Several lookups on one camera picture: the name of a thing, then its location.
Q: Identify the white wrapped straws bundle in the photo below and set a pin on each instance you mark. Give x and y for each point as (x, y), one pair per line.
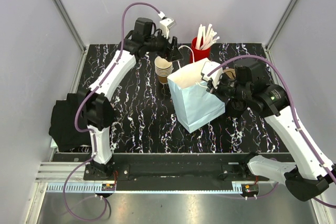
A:
(206, 37)

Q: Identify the red straw holder cup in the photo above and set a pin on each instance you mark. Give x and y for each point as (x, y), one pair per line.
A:
(196, 54)

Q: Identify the aluminium frame rail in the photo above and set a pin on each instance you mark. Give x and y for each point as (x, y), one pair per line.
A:
(176, 193)

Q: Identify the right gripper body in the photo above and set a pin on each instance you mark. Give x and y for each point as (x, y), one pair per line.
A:
(227, 88)

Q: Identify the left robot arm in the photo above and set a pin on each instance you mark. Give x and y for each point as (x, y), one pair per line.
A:
(95, 107)

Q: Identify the light blue paper bag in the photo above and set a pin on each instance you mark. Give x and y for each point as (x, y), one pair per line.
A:
(194, 106)

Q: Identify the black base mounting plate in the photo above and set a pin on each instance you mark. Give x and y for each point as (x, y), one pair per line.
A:
(125, 167)

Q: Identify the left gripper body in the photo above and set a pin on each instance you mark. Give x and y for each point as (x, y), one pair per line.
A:
(160, 45)

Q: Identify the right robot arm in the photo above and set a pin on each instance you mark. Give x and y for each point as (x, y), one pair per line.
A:
(312, 172)

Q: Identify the stack of paper cups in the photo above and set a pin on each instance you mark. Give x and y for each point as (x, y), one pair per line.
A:
(163, 69)

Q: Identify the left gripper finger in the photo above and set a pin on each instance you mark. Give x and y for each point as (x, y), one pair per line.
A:
(174, 45)
(174, 54)

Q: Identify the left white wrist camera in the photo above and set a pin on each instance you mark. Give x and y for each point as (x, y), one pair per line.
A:
(165, 24)

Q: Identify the black cloth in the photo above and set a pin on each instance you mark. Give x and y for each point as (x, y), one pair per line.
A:
(62, 125)

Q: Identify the stack of black lids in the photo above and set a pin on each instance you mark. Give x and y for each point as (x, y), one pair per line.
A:
(235, 108)

